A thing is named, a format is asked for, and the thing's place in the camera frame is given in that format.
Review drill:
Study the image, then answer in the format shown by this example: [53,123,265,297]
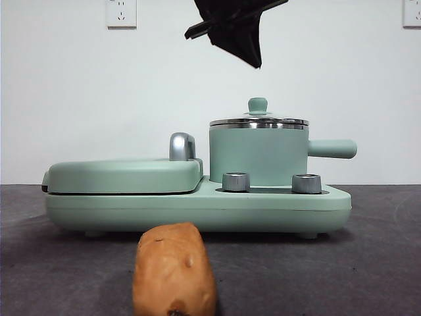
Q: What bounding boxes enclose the mint green hinged griddle cover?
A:
[41,157,205,196]

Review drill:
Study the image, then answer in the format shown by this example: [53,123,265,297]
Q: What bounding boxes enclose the mint green pot with handle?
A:
[209,123,359,184]

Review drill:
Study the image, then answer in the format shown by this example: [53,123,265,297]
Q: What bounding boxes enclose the silver control knob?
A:
[291,173,322,195]
[222,171,252,192]

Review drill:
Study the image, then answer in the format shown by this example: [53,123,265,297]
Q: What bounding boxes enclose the brown potato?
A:
[132,222,218,316]

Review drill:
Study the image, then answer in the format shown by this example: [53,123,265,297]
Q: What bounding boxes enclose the mint green breakfast maker base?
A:
[45,175,352,240]

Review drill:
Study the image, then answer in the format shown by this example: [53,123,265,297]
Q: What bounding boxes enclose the white wall socket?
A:
[105,0,138,29]
[402,0,421,29]

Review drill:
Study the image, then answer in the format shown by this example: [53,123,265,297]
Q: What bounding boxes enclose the silver chrome cover handle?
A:
[168,132,198,163]

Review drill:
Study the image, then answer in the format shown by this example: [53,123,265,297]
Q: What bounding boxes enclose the glass pot lid green knob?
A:
[209,96,310,126]

